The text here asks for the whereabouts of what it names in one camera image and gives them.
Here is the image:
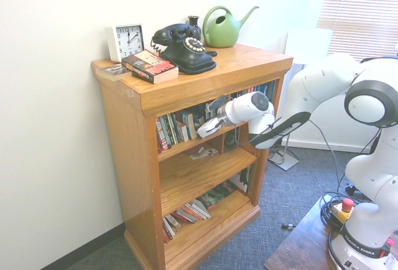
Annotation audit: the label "thin red book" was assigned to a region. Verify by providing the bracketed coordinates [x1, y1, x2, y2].
[162, 216, 175, 243]

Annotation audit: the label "white floor lamp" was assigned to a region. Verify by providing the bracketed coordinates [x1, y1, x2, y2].
[267, 29, 334, 171]

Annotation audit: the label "green plastic watering can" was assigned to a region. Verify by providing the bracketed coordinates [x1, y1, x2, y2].
[202, 5, 260, 49]

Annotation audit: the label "window blinds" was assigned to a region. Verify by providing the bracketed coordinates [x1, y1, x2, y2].
[317, 0, 398, 62]

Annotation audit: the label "red emergency stop button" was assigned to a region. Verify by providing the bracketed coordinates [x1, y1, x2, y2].
[331, 197, 355, 224]

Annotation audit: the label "coiled black cable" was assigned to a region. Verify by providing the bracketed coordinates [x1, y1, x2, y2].
[319, 190, 346, 230]

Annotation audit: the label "small black vase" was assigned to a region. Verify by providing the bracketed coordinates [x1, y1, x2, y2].
[187, 15, 201, 39]

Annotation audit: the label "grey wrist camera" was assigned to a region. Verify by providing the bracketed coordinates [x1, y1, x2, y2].
[204, 95, 233, 113]

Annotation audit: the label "red spine book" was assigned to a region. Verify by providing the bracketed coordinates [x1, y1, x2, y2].
[155, 116, 165, 154]

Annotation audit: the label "teal cover leaning book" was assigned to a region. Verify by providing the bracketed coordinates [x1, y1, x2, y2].
[178, 110, 198, 142]

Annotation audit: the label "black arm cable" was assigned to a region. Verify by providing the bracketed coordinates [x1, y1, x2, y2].
[234, 116, 352, 190]

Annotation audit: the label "dark wooden table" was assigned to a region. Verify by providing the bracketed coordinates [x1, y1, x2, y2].
[263, 193, 398, 270]

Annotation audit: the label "green spine book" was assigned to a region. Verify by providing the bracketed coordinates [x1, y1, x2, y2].
[164, 113, 182, 150]

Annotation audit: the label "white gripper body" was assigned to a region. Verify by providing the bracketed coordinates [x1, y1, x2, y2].
[197, 116, 225, 139]

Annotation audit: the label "white orange slim book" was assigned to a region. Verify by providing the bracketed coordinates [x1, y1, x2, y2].
[172, 200, 212, 224]

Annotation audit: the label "small dark paperback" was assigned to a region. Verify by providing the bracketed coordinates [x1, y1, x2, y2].
[95, 63, 131, 81]

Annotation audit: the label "thick red black paperback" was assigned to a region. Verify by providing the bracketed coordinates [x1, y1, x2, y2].
[121, 49, 180, 85]

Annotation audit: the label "small dark speaker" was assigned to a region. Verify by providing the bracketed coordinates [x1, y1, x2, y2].
[224, 130, 240, 151]

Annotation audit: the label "white square clock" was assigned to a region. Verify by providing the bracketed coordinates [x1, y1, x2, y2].
[104, 23, 146, 63]

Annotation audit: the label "black lamp cord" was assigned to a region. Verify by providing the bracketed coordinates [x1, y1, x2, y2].
[267, 144, 284, 161]

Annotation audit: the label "large white grey book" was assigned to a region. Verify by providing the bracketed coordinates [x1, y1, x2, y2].
[164, 214, 181, 229]

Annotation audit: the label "oak wooden bookshelf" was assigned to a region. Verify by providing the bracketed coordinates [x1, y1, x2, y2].
[90, 43, 295, 270]

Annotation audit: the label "dark green cover book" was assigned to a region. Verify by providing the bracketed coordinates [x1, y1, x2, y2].
[198, 182, 238, 211]

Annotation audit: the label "loose paper cards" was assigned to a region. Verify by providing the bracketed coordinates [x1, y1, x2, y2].
[188, 146, 219, 161]

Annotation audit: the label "white book with figures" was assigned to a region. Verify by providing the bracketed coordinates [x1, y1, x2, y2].
[238, 166, 251, 195]

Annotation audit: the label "black rotary telephone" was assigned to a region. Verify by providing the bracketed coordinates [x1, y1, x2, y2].
[150, 23, 218, 75]

